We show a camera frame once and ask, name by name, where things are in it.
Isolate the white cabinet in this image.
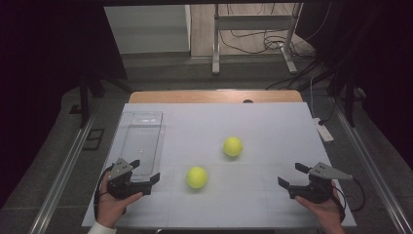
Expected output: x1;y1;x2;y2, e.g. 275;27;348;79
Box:
103;4;192;56

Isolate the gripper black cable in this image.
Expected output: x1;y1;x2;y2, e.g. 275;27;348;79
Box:
334;176;367;224
93;165;115;220

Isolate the white cable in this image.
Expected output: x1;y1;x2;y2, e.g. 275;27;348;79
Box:
309;75;318;120

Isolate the yellow tennis ball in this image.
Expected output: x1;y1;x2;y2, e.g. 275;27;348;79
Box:
185;166;208;190
222;136;244;158

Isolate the aluminium rail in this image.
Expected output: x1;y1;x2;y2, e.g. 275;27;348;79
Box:
28;108;99;234
333;97;413;234

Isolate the clear plastic container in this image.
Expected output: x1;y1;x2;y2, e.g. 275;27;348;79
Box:
111;110;167;183

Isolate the person's left hand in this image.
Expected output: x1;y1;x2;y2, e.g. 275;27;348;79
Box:
95;172;144;229

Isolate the tangle of black cables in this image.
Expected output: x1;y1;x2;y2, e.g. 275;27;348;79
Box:
218;3;327;91

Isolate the black stand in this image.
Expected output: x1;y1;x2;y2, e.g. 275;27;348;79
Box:
68;71;107;129
326;70;358;128

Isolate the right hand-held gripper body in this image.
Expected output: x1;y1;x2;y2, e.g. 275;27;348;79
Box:
287;162;354;205

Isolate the grey metal desk frame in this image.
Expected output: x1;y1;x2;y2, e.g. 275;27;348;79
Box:
211;3;304;76

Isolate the person's right hand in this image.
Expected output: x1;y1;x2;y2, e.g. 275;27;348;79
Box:
294;194;347;234

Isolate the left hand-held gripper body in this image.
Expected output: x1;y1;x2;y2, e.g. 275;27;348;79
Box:
106;158;144;200

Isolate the white board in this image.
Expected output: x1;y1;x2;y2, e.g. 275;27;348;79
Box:
81;101;357;229

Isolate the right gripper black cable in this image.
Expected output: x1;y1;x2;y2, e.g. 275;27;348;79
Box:
334;176;367;224

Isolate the white power strip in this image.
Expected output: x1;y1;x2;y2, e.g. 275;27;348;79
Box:
313;117;335;143

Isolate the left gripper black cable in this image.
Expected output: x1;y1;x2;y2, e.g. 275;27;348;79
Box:
93;165;115;220

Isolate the black floor plate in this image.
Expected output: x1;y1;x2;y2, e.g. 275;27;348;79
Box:
82;128;106;151

